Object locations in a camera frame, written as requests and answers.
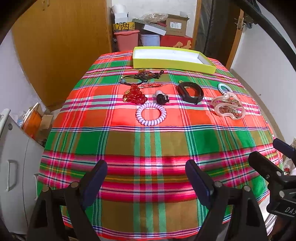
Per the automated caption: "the wooden wardrobe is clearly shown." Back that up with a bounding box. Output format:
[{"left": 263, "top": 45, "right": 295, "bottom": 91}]
[{"left": 12, "top": 0, "right": 112, "bottom": 110}]

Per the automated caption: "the black wide hair band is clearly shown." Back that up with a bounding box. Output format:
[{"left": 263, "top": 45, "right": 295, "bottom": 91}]
[{"left": 177, "top": 82, "right": 204, "bottom": 105}]

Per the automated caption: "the black cord hair tie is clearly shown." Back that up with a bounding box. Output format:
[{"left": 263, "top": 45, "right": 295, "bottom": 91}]
[{"left": 119, "top": 74, "right": 149, "bottom": 86}]

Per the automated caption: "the clear plastic bag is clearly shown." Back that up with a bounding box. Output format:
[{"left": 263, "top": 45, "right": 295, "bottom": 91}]
[{"left": 140, "top": 13, "right": 169, "bottom": 23}]

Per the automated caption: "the pink plastic bin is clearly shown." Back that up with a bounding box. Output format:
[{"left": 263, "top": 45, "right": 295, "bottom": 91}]
[{"left": 114, "top": 30, "right": 139, "bottom": 51}]

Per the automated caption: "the wooden door frame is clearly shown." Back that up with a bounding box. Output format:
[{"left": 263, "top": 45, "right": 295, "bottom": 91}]
[{"left": 226, "top": 9, "right": 244, "bottom": 70}]

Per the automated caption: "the yellow shallow box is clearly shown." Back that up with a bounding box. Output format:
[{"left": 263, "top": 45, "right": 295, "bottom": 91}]
[{"left": 132, "top": 46, "right": 216, "bottom": 74}]

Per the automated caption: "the white plastic drawer cabinet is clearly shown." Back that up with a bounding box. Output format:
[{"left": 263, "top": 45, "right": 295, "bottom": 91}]
[{"left": 1, "top": 108, "right": 44, "bottom": 235}]

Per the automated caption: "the black hair tie pink bead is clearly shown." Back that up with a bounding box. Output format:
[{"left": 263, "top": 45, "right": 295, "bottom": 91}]
[{"left": 155, "top": 90, "right": 169, "bottom": 105}]

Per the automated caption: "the black cable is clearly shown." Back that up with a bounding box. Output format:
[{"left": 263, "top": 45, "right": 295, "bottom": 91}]
[{"left": 231, "top": 0, "right": 296, "bottom": 65}]

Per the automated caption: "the yellow black printed box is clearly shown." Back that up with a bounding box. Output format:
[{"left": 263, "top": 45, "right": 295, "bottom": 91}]
[{"left": 112, "top": 22, "right": 135, "bottom": 33}]

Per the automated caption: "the light blue plastic bucket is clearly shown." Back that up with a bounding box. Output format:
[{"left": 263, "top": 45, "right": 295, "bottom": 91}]
[{"left": 140, "top": 34, "right": 160, "bottom": 46}]

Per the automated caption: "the colourful plaid tablecloth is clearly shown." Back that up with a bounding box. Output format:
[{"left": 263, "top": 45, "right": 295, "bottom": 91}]
[{"left": 38, "top": 51, "right": 282, "bottom": 240}]

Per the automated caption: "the brown cardboard box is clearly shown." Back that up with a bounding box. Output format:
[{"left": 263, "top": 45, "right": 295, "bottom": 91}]
[{"left": 166, "top": 14, "right": 189, "bottom": 37}]

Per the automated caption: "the red bead bracelet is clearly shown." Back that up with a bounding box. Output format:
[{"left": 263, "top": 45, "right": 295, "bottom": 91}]
[{"left": 122, "top": 84, "right": 148, "bottom": 105}]

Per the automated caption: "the light blue spiral hair tie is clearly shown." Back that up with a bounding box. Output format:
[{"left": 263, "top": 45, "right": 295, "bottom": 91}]
[{"left": 217, "top": 83, "right": 232, "bottom": 96}]

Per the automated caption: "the white striped flat box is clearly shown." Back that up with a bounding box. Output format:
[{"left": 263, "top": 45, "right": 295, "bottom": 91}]
[{"left": 132, "top": 18, "right": 167, "bottom": 36}]

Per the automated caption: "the orange box on floor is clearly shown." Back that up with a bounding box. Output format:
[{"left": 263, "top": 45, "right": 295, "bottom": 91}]
[{"left": 21, "top": 102, "right": 54, "bottom": 147}]

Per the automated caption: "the small white box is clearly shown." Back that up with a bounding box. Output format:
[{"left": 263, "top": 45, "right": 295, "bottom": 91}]
[{"left": 111, "top": 4, "right": 128, "bottom": 24}]

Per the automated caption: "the red rhinestone hair clip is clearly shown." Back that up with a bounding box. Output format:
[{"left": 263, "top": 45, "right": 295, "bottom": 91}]
[{"left": 139, "top": 83, "right": 163, "bottom": 88}]

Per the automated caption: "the red gift box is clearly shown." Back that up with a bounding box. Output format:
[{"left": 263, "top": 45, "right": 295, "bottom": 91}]
[{"left": 160, "top": 35, "right": 193, "bottom": 50}]

